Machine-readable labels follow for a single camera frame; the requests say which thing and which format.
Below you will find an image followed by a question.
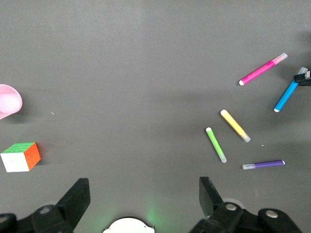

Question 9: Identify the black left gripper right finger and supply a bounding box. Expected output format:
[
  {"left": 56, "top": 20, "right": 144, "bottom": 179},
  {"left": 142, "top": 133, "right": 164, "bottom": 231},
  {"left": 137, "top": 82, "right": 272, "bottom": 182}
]
[{"left": 189, "top": 176, "right": 303, "bottom": 233}]

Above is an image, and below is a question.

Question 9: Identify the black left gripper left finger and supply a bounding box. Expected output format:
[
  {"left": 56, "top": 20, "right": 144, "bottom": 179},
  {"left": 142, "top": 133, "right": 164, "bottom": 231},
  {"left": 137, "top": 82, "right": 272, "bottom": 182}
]
[{"left": 0, "top": 178, "right": 91, "bottom": 233}]

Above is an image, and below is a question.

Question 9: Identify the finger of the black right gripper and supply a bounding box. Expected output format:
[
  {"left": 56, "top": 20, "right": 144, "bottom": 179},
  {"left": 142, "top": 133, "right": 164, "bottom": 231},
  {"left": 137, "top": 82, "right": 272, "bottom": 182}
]
[{"left": 293, "top": 70, "right": 311, "bottom": 87}]

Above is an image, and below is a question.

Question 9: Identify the blue marker with clear cap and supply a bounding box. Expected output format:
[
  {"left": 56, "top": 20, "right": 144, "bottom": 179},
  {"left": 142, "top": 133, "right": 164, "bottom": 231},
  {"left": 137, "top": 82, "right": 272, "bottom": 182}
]
[{"left": 274, "top": 67, "right": 309, "bottom": 113}]

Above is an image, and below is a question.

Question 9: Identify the pink marker with clear cap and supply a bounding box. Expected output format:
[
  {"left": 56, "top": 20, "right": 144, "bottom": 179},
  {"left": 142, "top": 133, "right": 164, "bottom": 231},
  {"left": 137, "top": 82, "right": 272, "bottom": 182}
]
[{"left": 238, "top": 52, "right": 289, "bottom": 86}]

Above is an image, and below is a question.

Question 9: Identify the yellow marker with clear cap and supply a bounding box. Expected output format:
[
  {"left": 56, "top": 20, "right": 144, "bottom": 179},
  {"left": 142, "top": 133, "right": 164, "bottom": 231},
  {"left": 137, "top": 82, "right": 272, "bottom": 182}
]
[{"left": 220, "top": 109, "right": 251, "bottom": 143}]

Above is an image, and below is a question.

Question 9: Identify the green marker with clear cap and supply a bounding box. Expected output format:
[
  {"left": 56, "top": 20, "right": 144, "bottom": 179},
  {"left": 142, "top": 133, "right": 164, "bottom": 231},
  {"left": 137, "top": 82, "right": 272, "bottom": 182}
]
[{"left": 206, "top": 127, "right": 227, "bottom": 164}]

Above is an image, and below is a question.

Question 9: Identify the purple marker with clear cap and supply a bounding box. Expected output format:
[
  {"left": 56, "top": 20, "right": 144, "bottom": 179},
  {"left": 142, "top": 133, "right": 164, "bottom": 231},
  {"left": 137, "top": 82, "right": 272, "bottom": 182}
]
[{"left": 242, "top": 160, "right": 285, "bottom": 170}]

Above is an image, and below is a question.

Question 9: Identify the multicoloured puzzle cube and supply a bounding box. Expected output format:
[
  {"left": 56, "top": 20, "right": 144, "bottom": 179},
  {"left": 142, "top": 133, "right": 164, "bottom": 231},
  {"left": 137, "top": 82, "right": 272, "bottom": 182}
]
[{"left": 0, "top": 142, "right": 41, "bottom": 173}]

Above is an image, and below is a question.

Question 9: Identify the pink ribbed plastic cup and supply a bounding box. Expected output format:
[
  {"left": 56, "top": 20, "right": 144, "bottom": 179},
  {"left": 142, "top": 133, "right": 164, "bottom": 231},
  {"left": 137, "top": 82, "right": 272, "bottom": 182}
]
[{"left": 0, "top": 83, "right": 23, "bottom": 120}]

